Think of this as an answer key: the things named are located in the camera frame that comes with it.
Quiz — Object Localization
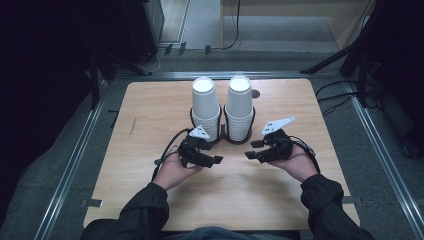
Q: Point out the hand-held gripper cable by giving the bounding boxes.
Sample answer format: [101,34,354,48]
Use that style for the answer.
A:
[289,135,322,174]
[151,128,194,183]

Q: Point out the grey tape strip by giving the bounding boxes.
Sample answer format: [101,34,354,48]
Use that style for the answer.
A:
[342,195,363,205]

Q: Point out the black floor cables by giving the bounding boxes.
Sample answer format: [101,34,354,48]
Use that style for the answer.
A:
[314,79,360,117]

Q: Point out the black tripod stand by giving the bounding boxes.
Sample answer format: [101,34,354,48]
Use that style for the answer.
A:
[299,0,381,75]

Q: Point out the hanging black cable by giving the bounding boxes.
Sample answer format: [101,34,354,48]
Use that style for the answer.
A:
[222,0,242,51]

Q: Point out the stack of white paper cups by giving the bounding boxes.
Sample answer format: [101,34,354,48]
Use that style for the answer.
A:
[191,76,222,143]
[225,75,254,143]

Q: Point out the left hand-held gripper cable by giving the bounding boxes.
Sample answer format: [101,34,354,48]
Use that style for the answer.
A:
[151,128,194,183]

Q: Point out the black metal stand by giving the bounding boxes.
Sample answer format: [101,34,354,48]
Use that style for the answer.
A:
[87,49,153,108]

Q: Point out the right hand-held gripper cable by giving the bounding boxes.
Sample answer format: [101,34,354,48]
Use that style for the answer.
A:
[289,135,322,174]

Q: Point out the light wooden shelf unit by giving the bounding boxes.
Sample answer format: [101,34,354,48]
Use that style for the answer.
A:
[219,0,378,51]

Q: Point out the person's left hand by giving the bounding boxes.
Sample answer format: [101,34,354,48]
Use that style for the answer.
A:
[152,151,203,192]

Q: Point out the metal floor rail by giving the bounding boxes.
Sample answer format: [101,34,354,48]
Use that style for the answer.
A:
[344,81,424,240]
[33,79,112,240]

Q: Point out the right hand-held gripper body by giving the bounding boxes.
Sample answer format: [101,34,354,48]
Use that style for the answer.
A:
[260,116,297,164]

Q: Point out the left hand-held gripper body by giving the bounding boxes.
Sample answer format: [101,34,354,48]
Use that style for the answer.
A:
[178,124,212,168]

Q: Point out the black double cup holder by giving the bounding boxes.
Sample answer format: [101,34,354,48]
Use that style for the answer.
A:
[189,104,257,145]

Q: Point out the black cabinet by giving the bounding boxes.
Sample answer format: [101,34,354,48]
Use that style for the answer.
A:
[120,0,165,65]

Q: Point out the person's right hand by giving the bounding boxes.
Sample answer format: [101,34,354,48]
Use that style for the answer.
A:
[268,144,320,183]

